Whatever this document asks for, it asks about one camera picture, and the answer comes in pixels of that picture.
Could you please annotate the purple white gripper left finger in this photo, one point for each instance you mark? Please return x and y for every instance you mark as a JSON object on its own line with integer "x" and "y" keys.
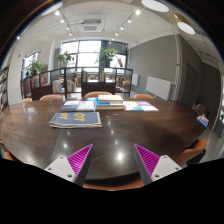
{"x": 74, "y": 167}

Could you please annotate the dark shelf divider unit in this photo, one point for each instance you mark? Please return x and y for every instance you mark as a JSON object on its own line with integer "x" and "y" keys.
{"x": 77, "y": 80}

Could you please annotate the orange chair right side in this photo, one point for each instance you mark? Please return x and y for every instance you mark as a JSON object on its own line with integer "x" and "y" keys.
{"x": 189, "y": 153}

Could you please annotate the orange chair back right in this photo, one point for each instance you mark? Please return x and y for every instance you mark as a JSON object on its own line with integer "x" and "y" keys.
{"x": 143, "y": 96}

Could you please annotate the colourful magazine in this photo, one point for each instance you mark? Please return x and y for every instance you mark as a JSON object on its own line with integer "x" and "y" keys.
{"x": 132, "y": 106}

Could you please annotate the potted plant left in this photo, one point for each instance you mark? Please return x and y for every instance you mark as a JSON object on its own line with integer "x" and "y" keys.
{"x": 36, "y": 67}

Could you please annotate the orange chair far left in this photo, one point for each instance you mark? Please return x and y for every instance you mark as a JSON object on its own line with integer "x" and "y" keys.
{"x": 27, "y": 100}

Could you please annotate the purple white magazine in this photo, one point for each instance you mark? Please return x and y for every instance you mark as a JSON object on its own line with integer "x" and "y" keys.
{"x": 145, "y": 106}

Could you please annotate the white grey book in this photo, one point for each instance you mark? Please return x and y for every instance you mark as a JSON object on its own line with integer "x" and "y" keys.
{"x": 86, "y": 106}

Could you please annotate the bookshelf at left wall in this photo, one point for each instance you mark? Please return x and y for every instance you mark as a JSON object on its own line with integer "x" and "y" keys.
{"x": 3, "y": 88}

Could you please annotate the blue box on stool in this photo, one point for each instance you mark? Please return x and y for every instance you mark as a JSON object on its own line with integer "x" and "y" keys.
{"x": 203, "y": 120}

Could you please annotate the potted plant centre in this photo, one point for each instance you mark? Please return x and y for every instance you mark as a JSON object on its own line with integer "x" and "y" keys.
{"x": 64, "y": 59}

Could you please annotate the orange chair back left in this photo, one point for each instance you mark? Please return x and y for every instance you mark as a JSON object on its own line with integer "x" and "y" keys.
{"x": 51, "y": 97}

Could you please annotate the orange chair back centre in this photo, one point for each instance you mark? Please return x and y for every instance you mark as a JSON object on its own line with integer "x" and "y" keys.
{"x": 96, "y": 94}

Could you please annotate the blue white book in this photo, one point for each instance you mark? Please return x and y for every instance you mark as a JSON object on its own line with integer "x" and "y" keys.
{"x": 70, "y": 106}

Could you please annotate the stack of books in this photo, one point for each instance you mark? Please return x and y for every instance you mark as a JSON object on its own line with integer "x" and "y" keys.
{"x": 109, "y": 102}

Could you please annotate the dark blue yellow lettered towel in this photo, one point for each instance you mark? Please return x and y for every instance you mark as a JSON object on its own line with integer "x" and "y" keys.
{"x": 76, "y": 120}

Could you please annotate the ceiling air conditioner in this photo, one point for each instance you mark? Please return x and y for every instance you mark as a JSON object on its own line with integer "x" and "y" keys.
{"x": 91, "y": 25}

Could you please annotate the potted plant right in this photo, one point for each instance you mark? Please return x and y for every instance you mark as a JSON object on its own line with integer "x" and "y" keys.
{"x": 106, "y": 56}

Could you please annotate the potted plant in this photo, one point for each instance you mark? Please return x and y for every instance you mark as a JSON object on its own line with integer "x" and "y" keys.
{"x": 64, "y": 59}
{"x": 36, "y": 67}
{"x": 106, "y": 56}

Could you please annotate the orange chair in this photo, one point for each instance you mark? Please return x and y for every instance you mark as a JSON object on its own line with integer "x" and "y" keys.
{"x": 189, "y": 153}
{"x": 27, "y": 100}
{"x": 143, "y": 96}
{"x": 96, "y": 94}
{"x": 51, "y": 97}

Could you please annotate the white wall radiator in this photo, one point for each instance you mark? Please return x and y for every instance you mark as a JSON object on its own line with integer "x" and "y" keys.
{"x": 159, "y": 87}

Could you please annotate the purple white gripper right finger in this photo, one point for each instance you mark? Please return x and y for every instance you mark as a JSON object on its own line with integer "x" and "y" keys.
{"x": 153, "y": 167}

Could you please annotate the round ceiling lamp right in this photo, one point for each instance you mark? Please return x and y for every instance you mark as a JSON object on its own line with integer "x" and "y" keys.
{"x": 186, "y": 28}

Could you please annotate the round ceiling lamp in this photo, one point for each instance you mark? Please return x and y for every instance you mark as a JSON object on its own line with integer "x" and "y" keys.
{"x": 155, "y": 5}
{"x": 186, "y": 28}

